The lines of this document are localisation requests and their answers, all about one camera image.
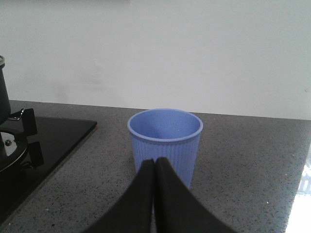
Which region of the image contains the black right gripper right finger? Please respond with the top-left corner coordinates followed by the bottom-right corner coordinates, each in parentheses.
top-left (154, 157), bottom-right (234, 233)

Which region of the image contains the light blue ribbed cup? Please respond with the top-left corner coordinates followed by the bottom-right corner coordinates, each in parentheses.
top-left (127, 109), bottom-right (203, 187)

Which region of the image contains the black metal pot support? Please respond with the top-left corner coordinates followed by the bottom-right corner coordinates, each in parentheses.
top-left (0, 108), bottom-right (44, 172)

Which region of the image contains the dark blue cooking pot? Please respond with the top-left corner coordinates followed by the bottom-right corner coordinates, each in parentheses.
top-left (0, 56), bottom-right (11, 124)

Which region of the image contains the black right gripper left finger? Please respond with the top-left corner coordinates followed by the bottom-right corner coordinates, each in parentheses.
top-left (84, 160), bottom-right (155, 233)

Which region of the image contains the black glass gas stove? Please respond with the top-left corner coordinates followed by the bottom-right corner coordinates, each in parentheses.
top-left (0, 116), bottom-right (97, 223)

